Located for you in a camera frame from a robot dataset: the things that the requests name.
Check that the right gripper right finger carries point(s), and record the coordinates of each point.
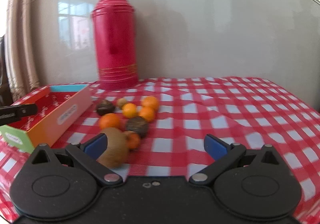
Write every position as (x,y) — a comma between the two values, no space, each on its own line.
(225,156)

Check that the half-peeled small orange fruit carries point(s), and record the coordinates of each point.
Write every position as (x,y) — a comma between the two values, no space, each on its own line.
(132,139)

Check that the orange mandarin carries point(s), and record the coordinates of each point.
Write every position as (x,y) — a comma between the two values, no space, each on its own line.
(110,120)
(150,102)
(148,114)

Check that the small tan longan fruit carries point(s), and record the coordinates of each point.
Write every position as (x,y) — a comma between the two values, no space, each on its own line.
(121,102)

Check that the red white checkered tablecloth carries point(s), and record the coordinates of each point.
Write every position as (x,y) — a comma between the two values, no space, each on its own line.
(276,181)

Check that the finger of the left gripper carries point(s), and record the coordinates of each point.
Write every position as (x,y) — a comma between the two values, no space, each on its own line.
(14,113)

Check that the brown kiwi fruit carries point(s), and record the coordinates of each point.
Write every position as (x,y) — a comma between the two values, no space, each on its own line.
(117,151)

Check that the beige curtain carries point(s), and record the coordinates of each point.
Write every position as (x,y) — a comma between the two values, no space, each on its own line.
(19,57)

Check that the colourful cardboard box tray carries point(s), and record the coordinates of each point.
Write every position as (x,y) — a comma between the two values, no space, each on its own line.
(58,107)

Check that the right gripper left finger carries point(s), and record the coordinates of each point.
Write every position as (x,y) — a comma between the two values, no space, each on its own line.
(86,154)

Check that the dark wooden wicker chair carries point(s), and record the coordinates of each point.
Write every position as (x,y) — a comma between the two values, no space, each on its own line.
(6,97)

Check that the red thermos flask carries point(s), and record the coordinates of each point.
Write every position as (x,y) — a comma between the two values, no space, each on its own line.
(114,37)

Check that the dark brown mangosteen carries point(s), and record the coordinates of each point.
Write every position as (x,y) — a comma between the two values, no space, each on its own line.
(138,125)

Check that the yellow-orange mandarin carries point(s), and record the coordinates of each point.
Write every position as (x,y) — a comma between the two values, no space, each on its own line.
(129,110)

